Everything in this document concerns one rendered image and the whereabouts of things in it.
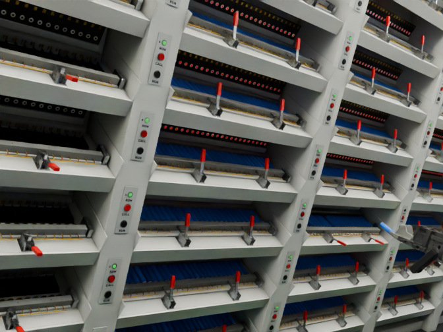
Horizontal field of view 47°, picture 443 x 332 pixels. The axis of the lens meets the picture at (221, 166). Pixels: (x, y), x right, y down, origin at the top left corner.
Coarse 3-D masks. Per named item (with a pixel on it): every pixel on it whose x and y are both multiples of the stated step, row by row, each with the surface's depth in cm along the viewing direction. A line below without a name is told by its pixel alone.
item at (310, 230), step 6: (312, 228) 190; (318, 228) 192; (324, 228) 195; (330, 228) 197; (336, 228) 200; (342, 228) 203; (348, 228) 206; (354, 228) 209; (360, 228) 212; (366, 228) 215; (372, 228) 218; (336, 234) 199; (342, 234) 201; (348, 234) 204; (354, 234) 207; (372, 234) 216
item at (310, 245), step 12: (312, 204) 205; (324, 216) 210; (360, 216) 230; (372, 216) 227; (312, 240) 187; (324, 240) 192; (348, 240) 202; (360, 240) 207; (372, 240) 214; (384, 240) 220; (300, 252) 182; (312, 252) 187; (324, 252) 193; (336, 252) 198
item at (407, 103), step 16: (352, 64) 197; (368, 64) 203; (384, 64) 209; (352, 80) 182; (368, 80) 192; (384, 80) 215; (352, 96) 177; (368, 96) 182; (384, 96) 196; (400, 96) 205; (416, 96) 217; (400, 112) 200; (416, 112) 207
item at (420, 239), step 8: (416, 232) 177; (424, 232) 175; (432, 232) 176; (416, 240) 177; (424, 240) 175; (432, 240) 175; (440, 240) 172; (416, 248) 176; (424, 248) 175; (440, 248) 170; (440, 256) 170
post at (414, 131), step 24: (432, 24) 214; (432, 48) 213; (408, 72) 220; (432, 96) 212; (408, 120) 219; (432, 120) 217; (384, 168) 225; (408, 168) 217; (384, 216) 223; (384, 264) 223; (384, 288) 228
